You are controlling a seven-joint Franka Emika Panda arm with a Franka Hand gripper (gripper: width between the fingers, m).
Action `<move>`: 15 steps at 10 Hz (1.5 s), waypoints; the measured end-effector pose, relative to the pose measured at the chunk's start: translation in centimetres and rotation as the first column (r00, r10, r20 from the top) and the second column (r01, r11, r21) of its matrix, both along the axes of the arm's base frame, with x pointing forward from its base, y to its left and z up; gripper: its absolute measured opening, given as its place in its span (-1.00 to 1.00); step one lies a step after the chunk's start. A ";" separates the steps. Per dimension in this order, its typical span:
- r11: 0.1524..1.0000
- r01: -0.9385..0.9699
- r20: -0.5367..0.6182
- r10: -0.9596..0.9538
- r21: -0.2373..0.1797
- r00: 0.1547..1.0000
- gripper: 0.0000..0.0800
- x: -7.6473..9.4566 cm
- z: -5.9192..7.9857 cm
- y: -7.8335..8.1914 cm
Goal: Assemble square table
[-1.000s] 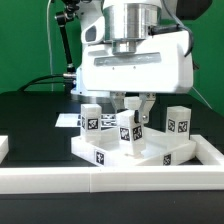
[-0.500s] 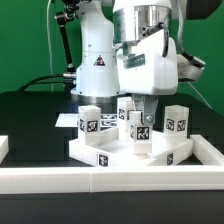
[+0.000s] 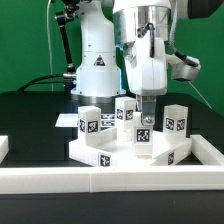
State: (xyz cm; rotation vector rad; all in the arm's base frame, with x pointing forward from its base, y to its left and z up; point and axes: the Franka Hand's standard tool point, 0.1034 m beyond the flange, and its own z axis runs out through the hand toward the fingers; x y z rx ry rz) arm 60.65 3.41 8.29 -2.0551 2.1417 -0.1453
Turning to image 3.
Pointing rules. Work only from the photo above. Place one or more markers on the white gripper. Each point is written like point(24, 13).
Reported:
point(147, 76)

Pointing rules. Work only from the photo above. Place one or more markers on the white square table top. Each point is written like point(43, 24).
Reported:
point(110, 152)

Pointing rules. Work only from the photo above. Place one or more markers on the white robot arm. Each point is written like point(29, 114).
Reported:
point(144, 30)

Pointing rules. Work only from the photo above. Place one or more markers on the white workspace frame wall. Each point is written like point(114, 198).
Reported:
point(37, 180)

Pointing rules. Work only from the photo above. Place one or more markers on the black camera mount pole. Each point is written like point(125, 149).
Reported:
point(62, 18)

